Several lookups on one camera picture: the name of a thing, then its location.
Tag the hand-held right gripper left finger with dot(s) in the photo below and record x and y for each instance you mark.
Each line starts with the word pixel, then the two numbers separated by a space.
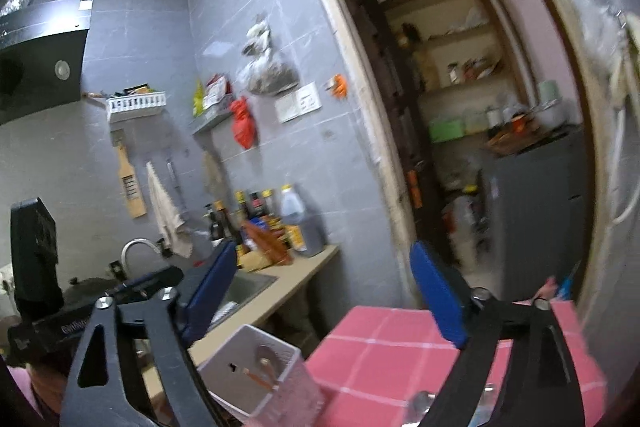
pixel 212 292

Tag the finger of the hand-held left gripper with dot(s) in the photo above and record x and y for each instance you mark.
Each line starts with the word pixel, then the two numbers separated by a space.
pixel 150 281

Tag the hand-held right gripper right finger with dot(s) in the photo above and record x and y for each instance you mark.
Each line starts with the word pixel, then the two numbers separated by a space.
pixel 440 302

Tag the white utensil holder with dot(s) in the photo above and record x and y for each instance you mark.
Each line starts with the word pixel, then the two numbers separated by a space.
pixel 295 389

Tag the person's left forearm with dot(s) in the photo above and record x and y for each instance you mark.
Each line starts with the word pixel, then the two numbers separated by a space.
pixel 45 387

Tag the steel sink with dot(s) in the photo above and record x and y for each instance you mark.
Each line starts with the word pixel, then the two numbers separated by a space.
pixel 245 293

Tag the chrome faucet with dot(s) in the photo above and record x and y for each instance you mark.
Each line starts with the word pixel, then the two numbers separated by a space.
pixel 131 247

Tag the beige hanging towel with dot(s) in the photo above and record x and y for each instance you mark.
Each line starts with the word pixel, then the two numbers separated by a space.
pixel 167 217

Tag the dark sauce bottle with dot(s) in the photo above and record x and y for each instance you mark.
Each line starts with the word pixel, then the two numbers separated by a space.
pixel 219 224

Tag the orange snack packet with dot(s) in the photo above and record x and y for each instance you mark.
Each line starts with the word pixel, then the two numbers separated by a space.
pixel 267 244

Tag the pink checked tablecloth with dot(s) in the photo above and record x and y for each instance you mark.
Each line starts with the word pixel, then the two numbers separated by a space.
pixel 380 357

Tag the clear plastic container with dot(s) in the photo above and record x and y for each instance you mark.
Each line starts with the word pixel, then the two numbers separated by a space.
pixel 462 222

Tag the metal spoon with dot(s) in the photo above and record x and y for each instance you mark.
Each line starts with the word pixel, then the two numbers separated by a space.
pixel 263 361

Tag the wooden grater board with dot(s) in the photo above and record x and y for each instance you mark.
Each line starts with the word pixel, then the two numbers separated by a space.
pixel 131 187

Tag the hanging metal utensil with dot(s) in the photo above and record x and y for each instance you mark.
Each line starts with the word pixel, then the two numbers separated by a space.
pixel 175 187

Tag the wooden chopsticks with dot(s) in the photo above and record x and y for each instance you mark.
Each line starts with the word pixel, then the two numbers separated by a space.
pixel 257 378

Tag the clear oil jug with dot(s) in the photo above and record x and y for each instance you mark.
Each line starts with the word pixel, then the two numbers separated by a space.
pixel 300 232

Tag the orange door sticker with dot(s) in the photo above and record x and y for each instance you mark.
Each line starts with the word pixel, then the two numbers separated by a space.
pixel 414 189

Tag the grey washing machine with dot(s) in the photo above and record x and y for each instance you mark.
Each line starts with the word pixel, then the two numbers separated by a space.
pixel 535 217

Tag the blue packet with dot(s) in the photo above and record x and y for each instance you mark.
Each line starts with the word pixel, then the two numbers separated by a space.
pixel 569 282

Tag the red plastic bag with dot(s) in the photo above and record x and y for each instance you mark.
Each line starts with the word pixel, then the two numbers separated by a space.
pixel 243 124

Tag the green box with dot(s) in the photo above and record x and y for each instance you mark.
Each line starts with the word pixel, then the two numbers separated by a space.
pixel 446 130

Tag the black range hood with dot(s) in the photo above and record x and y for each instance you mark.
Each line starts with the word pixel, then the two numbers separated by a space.
pixel 35 72

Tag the yellow packet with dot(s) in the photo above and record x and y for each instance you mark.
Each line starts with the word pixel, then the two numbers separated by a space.
pixel 199 99

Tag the dark wooden door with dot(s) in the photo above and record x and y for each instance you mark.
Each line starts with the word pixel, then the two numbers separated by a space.
pixel 390 107

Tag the clear plastic bag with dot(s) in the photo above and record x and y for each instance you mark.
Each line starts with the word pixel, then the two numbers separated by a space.
pixel 270 77

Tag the wooden shelf unit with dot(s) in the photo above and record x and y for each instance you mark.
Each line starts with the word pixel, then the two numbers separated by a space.
pixel 450 52

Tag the grey wall shelf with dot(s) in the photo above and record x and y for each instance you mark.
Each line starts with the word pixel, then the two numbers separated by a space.
pixel 212 122

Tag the white wall rack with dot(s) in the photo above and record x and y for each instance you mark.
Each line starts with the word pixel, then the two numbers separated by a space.
pixel 135 107

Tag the white wall socket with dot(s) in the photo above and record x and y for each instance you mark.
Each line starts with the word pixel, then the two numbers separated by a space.
pixel 299 103

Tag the orange wall hook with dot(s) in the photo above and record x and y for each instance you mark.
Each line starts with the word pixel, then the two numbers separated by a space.
pixel 339 86

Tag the worn door frame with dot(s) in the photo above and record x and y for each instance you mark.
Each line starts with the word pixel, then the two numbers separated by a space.
pixel 350 57

